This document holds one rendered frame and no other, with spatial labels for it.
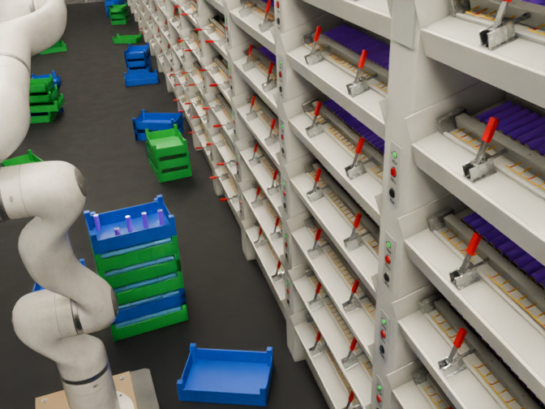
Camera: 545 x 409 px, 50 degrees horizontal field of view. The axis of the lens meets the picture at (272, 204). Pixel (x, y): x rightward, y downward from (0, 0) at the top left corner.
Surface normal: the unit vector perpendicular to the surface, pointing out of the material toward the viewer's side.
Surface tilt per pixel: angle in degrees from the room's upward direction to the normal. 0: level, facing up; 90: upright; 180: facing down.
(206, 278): 0
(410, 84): 90
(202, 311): 0
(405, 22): 90
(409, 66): 90
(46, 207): 111
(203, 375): 0
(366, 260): 18
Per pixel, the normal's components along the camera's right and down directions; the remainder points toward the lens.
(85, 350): 0.41, -0.69
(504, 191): -0.33, -0.79
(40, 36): 0.84, 0.41
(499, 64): -0.90, 0.43
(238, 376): -0.04, -0.88
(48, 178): 0.21, -0.29
